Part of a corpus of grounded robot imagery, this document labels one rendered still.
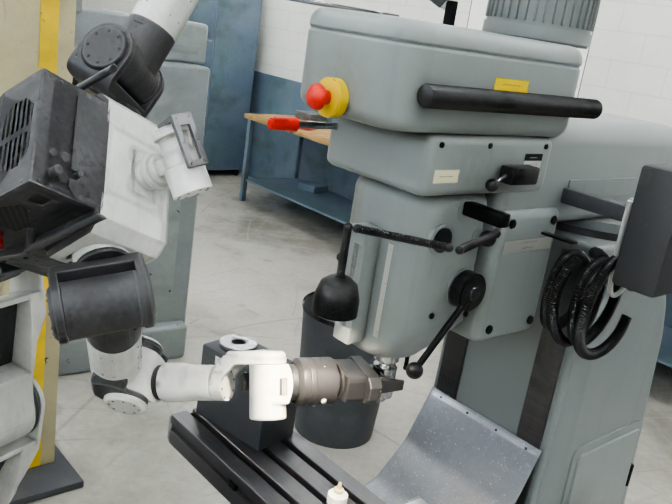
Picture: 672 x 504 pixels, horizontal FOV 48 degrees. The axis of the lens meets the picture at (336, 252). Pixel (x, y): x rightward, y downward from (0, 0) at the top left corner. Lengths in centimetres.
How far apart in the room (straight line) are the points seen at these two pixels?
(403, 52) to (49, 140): 53
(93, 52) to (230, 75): 730
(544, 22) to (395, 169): 40
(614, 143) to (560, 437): 63
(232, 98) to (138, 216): 747
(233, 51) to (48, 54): 594
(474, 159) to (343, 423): 244
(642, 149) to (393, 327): 71
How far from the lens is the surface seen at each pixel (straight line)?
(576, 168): 154
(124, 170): 128
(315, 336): 342
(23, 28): 277
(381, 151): 125
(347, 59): 117
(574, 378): 169
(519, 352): 172
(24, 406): 169
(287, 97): 850
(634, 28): 595
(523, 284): 149
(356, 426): 360
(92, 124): 127
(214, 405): 189
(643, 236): 135
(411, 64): 111
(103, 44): 138
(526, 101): 126
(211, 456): 182
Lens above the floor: 187
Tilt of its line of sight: 17 degrees down
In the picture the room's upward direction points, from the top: 9 degrees clockwise
